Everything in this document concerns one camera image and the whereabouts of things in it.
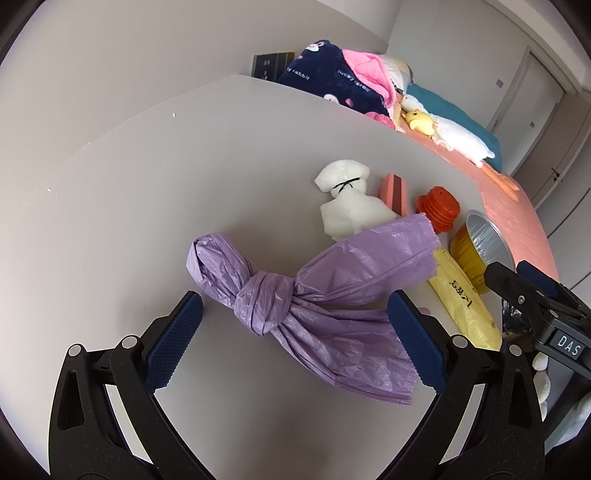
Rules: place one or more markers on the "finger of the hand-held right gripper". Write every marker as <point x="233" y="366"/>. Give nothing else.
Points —
<point x="538" y="277"/>
<point x="510" y="286"/>

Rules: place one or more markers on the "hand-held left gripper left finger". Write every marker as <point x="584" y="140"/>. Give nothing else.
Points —
<point x="178" y="341"/>

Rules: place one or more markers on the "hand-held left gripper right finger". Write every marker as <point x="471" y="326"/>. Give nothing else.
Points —
<point x="415" y="341"/>

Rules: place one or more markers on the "purple plastic bag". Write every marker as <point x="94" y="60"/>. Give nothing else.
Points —
<point x="323" y="277"/>

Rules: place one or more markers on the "yellow snack packet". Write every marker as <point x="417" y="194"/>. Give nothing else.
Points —
<point x="466" y="304"/>

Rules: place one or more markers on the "gold foil baking cup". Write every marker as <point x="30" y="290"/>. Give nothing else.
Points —
<point x="466" y="254"/>

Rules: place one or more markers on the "bed with pink sheet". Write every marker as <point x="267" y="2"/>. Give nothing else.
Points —
<point x="508" y="217"/>

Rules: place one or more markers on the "orange collapsible cup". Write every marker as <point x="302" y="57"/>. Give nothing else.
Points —
<point x="438" y="207"/>

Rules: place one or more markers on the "tied white foam bundle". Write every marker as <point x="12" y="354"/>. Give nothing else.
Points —
<point x="351" y="207"/>

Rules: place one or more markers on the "pink rectangular box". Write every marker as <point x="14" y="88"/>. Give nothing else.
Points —
<point x="392" y="194"/>

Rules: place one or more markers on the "white goose plush toy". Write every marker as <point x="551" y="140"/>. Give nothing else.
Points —
<point x="461" y="138"/>

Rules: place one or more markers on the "white door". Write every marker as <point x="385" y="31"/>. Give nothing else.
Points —
<point x="531" y="101"/>

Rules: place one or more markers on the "teal pillow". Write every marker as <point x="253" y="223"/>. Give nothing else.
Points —
<point x="461" y="115"/>

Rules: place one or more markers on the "yellow duck plush toy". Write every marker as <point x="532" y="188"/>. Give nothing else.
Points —
<point x="420" y="122"/>

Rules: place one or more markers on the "white pink printed blanket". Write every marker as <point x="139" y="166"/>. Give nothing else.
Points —
<point x="397" y="76"/>

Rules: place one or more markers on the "pink fleece blanket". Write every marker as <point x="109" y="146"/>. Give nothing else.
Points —
<point x="369" y="69"/>

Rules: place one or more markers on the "navy printed fleece blanket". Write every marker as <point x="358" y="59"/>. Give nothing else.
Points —
<point x="323" y="69"/>

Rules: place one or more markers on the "black wall socket panel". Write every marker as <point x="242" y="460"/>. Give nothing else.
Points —
<point x="272" y="65"/>

